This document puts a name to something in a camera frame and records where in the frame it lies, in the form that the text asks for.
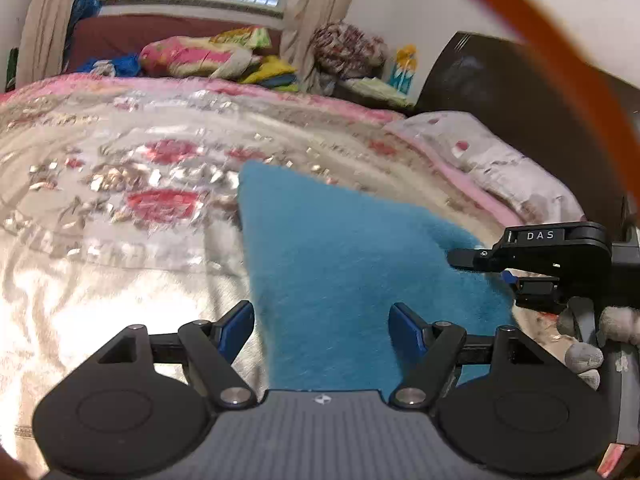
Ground teal fuzzy cloth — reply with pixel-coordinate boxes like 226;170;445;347
239;162;513;393

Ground blue clothes pile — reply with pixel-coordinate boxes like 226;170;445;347
75;54;142;78

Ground grey gloved right hand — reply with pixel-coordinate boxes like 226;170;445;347
556;297;639;390

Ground white floral pillow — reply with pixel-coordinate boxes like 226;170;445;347
386;110;585;226

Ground floral satin bedspread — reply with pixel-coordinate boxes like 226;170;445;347
0;71;640;479

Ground dark brown headboard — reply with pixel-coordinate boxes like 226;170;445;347
416;32;632;242

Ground yellow blue poster box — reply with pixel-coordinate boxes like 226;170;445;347
388;44;418;96

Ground light green folded sheets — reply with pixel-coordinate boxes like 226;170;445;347
342;78;413;108

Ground yellow green folded blanket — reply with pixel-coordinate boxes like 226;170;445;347
236;55;299;92

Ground pink floral folded quilt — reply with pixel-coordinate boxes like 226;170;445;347
139;26;273;80

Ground dark floral bundle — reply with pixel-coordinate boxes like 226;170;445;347
310;22;388;80

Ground maroon sofa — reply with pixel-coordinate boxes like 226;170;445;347
63;14;255;74

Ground beige curtain right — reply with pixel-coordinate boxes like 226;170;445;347
280;0;352;92

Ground beige curtain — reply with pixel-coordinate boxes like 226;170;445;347
280;0;352;92
15;0;74;89

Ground blue hanging garment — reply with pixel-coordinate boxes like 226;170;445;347
62;0;102;70

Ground beige curtain left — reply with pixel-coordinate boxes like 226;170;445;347
15;0;74;89

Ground orange strap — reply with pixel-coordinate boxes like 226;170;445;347
434;0;640;196

